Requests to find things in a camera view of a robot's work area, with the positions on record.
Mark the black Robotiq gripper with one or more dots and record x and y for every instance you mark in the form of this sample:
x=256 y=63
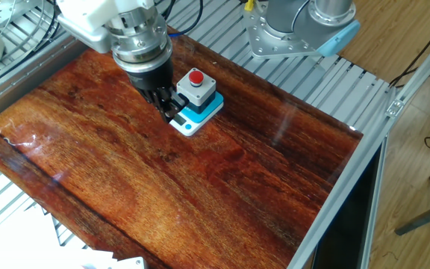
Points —
x=151 y=78

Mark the red push button box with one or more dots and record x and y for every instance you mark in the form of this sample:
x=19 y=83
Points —
x=198 y=89

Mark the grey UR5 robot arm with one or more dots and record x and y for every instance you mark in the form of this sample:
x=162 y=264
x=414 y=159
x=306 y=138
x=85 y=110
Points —
x=88 y=15

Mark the blue white digital scale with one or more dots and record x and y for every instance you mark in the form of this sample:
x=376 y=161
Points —
x=196 y=121

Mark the glossy reddish wooden board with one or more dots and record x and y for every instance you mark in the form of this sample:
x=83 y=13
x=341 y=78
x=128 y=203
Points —
x=162 y=179

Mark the yellow connector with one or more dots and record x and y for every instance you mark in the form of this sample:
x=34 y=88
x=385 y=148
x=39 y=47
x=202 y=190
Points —
x=249 y=4

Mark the grey green push button box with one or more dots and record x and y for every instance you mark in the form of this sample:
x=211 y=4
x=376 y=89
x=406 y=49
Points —
x=133 y=263

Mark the round aluminium plate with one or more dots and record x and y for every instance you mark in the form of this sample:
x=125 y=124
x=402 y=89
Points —
x=2 y=9

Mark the black side panel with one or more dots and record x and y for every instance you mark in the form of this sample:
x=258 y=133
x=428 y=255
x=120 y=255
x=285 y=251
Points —
x=345 y=224

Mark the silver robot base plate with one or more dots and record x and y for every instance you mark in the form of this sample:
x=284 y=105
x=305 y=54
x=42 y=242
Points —
x=274 y=45

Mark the aluminium frame bar with groove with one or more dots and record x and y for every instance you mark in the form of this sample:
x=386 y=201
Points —
x=21 y=74

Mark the aluminium frame side bar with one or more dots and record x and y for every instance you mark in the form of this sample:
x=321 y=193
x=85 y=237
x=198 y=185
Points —
x=349 y=187

